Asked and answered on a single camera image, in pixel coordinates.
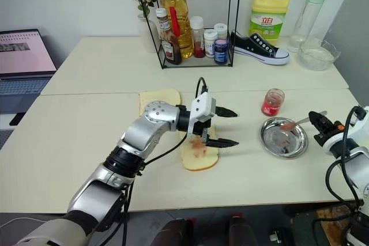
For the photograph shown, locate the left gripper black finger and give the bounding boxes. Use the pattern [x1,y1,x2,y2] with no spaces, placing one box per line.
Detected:
[206,137,240,149]
[215,106,239,119]

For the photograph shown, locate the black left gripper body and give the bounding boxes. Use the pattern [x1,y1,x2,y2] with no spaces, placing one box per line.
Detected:
[191,107,220,145]

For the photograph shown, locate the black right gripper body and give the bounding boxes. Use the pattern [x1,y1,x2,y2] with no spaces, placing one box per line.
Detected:
[312,119,347,144]

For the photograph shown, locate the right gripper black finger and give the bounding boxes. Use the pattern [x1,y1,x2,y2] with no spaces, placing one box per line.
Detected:
[317,112,336,134]
[308,111,323,135]

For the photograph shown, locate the metal spoon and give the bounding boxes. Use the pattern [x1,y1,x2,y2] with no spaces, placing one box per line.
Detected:
[278,110,329,131]

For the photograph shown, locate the open glass jar red jam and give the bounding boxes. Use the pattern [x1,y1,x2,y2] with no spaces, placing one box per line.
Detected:
[261,88,286,117]

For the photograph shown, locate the blue jar with pink lid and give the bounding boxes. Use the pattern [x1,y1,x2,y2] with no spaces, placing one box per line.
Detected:
[213,39,229,64]

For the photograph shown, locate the round steel plate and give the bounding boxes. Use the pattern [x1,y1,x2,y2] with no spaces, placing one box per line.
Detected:
[259,116,309,160]

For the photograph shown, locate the clear glass bowl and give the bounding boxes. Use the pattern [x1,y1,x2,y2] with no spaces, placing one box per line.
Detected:
[298,39,342,71]

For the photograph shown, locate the white jar blue label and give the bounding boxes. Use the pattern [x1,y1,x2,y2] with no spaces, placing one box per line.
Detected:
[203,28,219,59]

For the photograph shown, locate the black white canvas sneaker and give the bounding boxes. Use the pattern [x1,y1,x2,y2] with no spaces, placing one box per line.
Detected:
[229,29,291,66]

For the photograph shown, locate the clear spice bottle red contents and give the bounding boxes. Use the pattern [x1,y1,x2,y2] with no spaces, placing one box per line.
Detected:
[189,16,206,59]

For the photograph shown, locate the small white jar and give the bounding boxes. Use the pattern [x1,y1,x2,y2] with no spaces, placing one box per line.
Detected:
[213,22,228,41]

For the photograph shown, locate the glass ketchup bottle white cap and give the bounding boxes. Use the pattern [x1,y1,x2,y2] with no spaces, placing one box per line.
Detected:
[155,7,183,66]

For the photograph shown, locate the dark rounded shape red top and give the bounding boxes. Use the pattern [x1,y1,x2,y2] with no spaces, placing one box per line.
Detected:
[228,213,255,246]

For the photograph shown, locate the yellow detergent pump bottle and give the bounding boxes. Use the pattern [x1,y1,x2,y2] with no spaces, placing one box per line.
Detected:
[248,0,292,47]

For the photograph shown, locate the dark brown rounded shape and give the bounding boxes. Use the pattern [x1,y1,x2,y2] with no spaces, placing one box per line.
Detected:
[150,218,194,246]

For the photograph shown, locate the clear bottle green lid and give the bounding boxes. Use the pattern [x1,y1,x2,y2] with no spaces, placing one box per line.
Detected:
[288,0,330,54]

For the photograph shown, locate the white vase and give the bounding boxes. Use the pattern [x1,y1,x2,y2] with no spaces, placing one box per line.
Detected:
[137,12,161,54]

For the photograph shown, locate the large cooking oil bottle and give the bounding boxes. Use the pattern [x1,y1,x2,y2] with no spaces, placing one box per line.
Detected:
[159,0,195,60]

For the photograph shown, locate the open grey laptop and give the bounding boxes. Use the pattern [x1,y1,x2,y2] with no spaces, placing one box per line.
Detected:
[0,28,58,115]

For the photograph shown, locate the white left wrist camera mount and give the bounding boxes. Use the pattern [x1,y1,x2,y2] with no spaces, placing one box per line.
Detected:
[186,92,217,138]

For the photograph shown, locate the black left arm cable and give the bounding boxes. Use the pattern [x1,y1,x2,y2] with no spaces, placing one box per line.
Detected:
[120,76,209,246]

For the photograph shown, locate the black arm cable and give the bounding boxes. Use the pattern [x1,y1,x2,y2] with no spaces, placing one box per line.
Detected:
[325,105,369,210]
[120,76,209,246]

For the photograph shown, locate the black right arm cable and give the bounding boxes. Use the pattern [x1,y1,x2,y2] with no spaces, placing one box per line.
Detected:
[325,105,369,210]

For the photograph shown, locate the black wire rack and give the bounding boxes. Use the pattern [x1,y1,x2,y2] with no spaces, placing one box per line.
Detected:
[130,0,243,70]

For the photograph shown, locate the thin white cable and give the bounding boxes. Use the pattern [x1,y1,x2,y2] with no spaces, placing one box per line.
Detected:
[0,217,44,230]

